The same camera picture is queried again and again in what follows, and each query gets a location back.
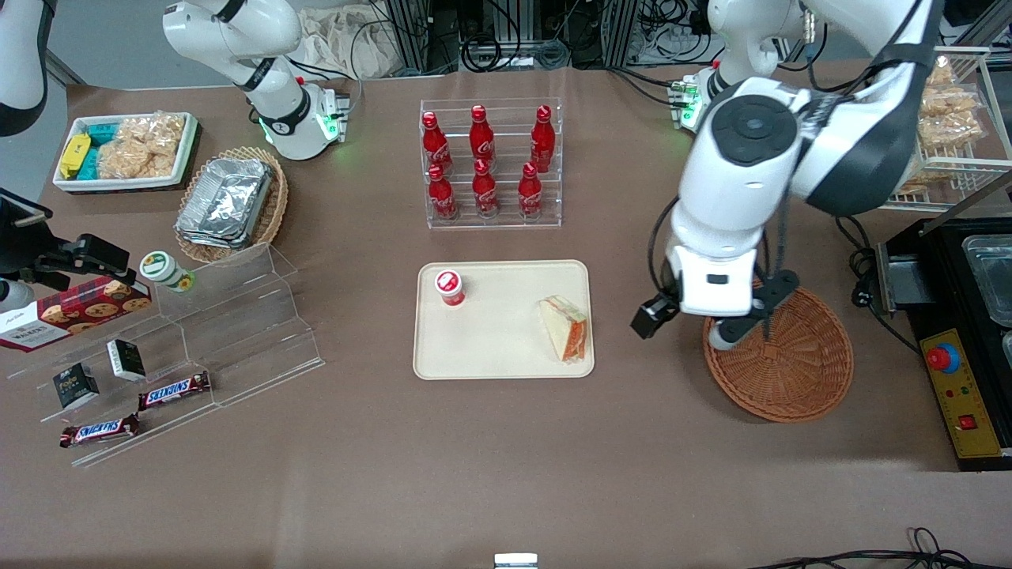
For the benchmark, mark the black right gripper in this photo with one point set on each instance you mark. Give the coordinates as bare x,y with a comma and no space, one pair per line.
24,245

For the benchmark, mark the beige plastic tray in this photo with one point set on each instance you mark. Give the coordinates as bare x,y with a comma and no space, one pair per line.
506,332

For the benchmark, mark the steel pan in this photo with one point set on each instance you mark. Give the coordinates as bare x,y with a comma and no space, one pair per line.
1007,352
992,276

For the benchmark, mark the clear acrylic bottle rack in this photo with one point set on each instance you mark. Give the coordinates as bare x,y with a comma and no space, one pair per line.
506,213

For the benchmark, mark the clear acrylic step stand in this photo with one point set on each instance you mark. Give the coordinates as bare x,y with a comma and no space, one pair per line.
253,332
170,431

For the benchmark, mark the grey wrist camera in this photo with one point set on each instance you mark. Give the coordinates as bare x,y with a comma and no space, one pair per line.
726,338
16,296

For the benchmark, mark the red emergency stop button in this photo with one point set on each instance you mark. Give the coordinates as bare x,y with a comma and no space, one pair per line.
944,358

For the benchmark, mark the white rectangular snack tray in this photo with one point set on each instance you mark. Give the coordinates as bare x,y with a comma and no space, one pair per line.
186,154

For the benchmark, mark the teal snack packet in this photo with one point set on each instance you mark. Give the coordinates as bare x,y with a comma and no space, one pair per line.
99,134

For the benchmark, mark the triangular sandwich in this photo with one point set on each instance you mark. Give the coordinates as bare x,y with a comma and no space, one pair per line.
565,332

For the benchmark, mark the yellow snack packet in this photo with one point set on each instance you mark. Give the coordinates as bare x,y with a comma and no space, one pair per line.
75,154

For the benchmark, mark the small red yogurt bottle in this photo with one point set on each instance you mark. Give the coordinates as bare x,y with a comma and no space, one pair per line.
450,288

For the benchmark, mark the beige cloth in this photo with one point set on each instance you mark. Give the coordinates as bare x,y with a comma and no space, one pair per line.
340,43

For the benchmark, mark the Snickers chocolate bar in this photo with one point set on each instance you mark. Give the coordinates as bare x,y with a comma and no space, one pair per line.
99,431
174,390

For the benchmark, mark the green white yogurt bottle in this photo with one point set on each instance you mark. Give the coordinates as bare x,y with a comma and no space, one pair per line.
162,269

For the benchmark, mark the grey metal bracket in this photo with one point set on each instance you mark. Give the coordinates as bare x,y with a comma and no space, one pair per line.
901,276

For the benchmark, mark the black appliance with yellow panel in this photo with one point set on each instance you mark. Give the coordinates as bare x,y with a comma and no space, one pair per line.
945,269

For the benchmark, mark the aluminium foil container stack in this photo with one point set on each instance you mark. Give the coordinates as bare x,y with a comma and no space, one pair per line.
225,201

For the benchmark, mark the red cola bottle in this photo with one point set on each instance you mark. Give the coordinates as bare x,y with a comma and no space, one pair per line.
530,194
433,146
442,196
485,191
481,138
542,141

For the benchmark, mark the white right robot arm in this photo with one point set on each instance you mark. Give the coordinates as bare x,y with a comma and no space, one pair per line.
285,118

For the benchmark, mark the red tartan cookie box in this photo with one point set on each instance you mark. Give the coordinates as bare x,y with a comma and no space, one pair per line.
79,312

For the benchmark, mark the oval light wicker basket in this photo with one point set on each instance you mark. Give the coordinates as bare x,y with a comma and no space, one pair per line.
277,205

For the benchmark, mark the small grey white box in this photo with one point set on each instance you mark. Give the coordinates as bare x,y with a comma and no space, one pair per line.
515,561

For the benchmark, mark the round brown wicker basket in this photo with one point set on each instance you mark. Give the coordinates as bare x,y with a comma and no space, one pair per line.
798,379

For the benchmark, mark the clear bag of crackers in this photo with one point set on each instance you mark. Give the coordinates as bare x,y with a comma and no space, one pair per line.
142,146
942,73
953,114

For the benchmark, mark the small black carton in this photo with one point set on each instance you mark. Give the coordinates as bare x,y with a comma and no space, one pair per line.
75,386
126,359

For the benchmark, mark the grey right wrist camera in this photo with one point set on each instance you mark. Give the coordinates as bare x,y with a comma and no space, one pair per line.
16,296

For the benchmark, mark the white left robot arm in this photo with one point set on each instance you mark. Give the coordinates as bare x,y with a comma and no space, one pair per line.
735,197

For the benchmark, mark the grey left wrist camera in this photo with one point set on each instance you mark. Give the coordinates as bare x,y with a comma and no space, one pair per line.
726,338

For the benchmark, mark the aluminium frame post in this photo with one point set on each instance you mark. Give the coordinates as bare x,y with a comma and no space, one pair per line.
621,32
407,35

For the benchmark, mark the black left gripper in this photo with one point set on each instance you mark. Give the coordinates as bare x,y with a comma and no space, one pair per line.
653,313

